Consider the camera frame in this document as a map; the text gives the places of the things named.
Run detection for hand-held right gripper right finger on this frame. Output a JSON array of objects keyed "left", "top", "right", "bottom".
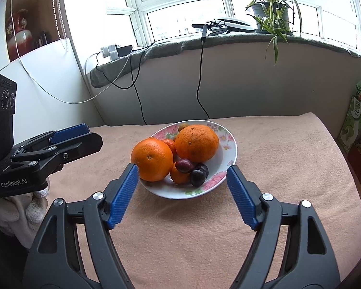
[{"left": 226, "top": 165, "right": 340, "bottom": 289}]

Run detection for grey windowsill cloth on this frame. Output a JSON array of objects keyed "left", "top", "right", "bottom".
[{"left": 90, "top": 32, "right": 361, "bottom": 88}]

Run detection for long white cable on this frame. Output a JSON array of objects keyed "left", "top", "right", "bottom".
[{"left": 9, "top": 0, "right": 139, "bottom": 104}]

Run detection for black power adapter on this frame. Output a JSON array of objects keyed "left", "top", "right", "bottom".
[{"left": 116, "top": 45, "right": 133, "bottom": 58}]

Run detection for black power cable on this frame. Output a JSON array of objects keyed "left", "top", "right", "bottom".
[{"left": 95, "top": 46, "right": 149, "bottom": 125}]

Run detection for floral white plate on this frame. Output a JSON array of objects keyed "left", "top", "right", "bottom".
[{"left": 138, "top": 120, "right": 238, "bottom": 200}]

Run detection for black cable bundle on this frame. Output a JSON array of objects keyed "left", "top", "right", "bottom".
[{"left": 192, "top": 20, "right": 231, "bottom": 37}]

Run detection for potted spider plant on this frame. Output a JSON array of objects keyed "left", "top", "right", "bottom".
[{"left": 224, "top": 0, "right": 306, "bottom": 65}]

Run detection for dark plum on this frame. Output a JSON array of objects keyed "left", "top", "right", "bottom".
[
  {"left": 189, "top": 169, "right": 206, "bottom": 187},
  {"left": 195, "top": 163, "right": 209, "bottom": 178},
  {"left": 176, "top": 158, "right": 195, "bottom": 174}
]

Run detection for black cable with adapter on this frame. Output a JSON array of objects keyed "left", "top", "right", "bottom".
[{"left": 196, "top": 24, "right": 211, "bottom": 119}]

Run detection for red vase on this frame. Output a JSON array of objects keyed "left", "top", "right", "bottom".
[{"left": 5, "top": 9, "right": 33, "bottom": 62}]

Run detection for medium orange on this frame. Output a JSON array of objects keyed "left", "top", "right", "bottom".
[{"left": 130, "top": 138, "right": 174, "bottom": 182}]

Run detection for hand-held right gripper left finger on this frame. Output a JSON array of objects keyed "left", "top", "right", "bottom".
[{"left": 22, "top": 163, "right": 139, "bottom": 289}]

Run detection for white power strip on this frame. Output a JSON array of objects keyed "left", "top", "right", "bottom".
[{"left": 100, "top": 45, "right": 119, "bottom": 61}]

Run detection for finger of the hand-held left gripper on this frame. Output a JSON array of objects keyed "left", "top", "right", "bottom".
[
  {"left": 12, "top": 132, "right": 103, "bottom": 173},
  {"left": 13, "top": 123, "right": 91, "bottom": 154}
]

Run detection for short white charger cable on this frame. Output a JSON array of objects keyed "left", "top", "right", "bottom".
[{"left": 84, "top": 52, "right": 102, "bottom": 76}]

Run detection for white window frame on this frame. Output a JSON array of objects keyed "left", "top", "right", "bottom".
[{"left": 107, "top": 0, "right": 361, "bottom": 58}]

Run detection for large orange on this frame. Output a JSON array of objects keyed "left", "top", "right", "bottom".
[{"left": 175, "top": 125, "right": 219, "bottom": 163}]

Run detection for dark books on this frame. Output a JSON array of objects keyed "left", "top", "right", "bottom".
[{"left": 33, "top": 30, "right": 53, "bottom": 49}]

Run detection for tangerine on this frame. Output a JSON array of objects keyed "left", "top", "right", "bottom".
[
  {"left": 162, "top": 138, "right": 177, "bottom": 157},
  {"left": 169, "top": 162, "right": 191, "bottom": 185}
]

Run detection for white flat device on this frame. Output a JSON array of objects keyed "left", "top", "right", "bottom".
[{"left": 213, "top": 16, "right": 256, "bottom": 33}]

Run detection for person's left hand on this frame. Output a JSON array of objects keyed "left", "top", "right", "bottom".
[{"left": 0, "top": 184, "right": 50, "bottom": 249}]

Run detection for green bag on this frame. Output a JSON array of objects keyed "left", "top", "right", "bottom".
[{"left": 337, "top": 81, "right": 361, "bottom": 154}]

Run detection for white bead blind cord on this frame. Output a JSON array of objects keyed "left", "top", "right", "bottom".
[{"left": 55, "top": 0, "right": 70, "bottom": 53}]

